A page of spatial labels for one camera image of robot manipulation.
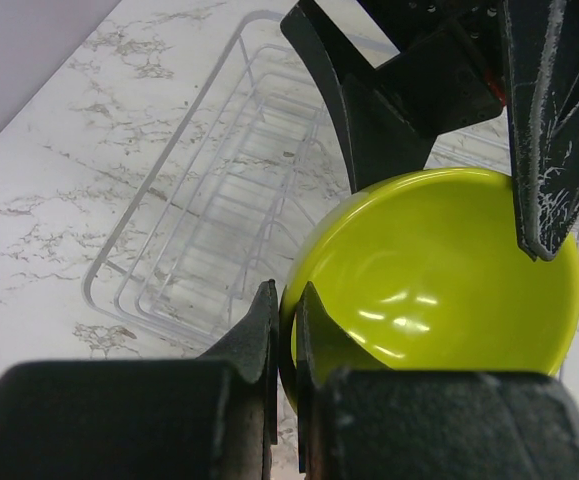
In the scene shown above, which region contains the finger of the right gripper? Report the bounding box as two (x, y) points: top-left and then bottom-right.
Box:
(280, 1), (500, 192)
(500, 1), (579, 261)

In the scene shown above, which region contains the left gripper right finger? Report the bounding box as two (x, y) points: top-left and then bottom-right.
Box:
(296, 285), (579, 479)

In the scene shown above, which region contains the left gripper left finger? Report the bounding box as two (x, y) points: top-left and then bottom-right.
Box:
(0, 280), (279, 479)

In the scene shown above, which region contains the white wire dish rack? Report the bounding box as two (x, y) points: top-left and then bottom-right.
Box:
(83, 1), (579, 405)

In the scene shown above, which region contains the lime green bowl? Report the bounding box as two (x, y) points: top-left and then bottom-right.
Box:
(280, 168), (579, 404)

